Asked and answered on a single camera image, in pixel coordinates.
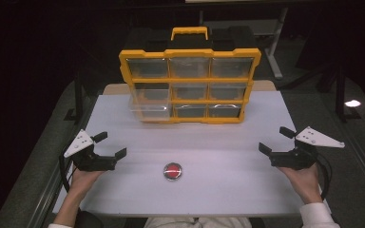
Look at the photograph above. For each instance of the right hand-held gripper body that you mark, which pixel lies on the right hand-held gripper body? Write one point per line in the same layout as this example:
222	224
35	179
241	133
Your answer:
294	158

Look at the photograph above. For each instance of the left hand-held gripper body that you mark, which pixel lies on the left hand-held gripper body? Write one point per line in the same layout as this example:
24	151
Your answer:
95	161

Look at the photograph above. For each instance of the person's left hand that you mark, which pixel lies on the person's left hand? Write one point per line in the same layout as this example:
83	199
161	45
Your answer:
84	182

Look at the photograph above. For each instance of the person's right hand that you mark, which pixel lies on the person's right hand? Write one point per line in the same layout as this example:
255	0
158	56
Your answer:
302	182

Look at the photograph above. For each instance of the dark metal stand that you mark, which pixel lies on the dark metal stand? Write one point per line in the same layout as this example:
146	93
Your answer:
77	101
340	95

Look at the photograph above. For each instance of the round red tin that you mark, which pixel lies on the round red tin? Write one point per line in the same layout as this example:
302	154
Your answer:
172	171

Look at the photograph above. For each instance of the clear plastic drawer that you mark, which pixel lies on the clear plastic drawer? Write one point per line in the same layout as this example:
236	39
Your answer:
150	106

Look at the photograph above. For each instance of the white table cover sheet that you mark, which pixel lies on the white table cover sheet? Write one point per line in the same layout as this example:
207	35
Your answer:
202	193

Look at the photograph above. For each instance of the yellow black drawer organizer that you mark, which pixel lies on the yellow black drawer organizer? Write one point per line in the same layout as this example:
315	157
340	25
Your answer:
190	79

